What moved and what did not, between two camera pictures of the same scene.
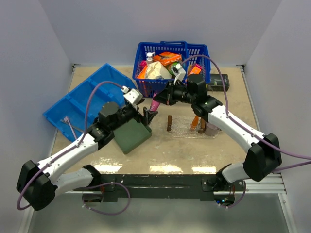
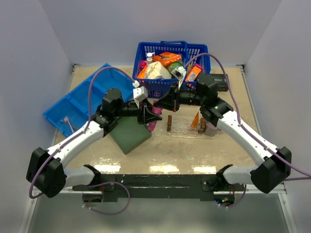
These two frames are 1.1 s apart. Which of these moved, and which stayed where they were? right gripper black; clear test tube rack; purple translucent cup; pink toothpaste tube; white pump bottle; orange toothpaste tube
Moved: right gripper black; pink toothpaste tube
Stayed: purple translucent cup; white pump bottle; orange toothpaste tube; clear test tube rack
